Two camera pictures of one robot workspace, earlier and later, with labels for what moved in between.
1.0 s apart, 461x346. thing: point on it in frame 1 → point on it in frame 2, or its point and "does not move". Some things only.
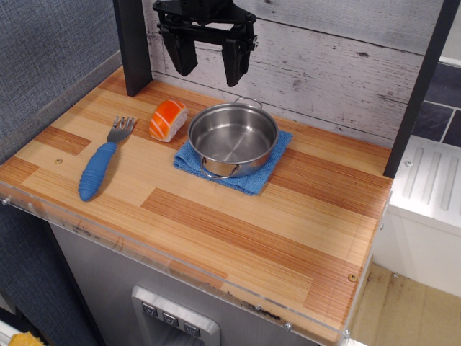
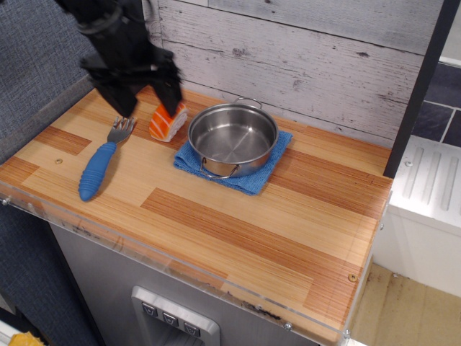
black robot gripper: x=213 y=19 → x=125 y=58
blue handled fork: x=118 y=132 does not move
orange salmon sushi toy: x=168 y=118 does not move
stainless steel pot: x=233 y=140 does not move
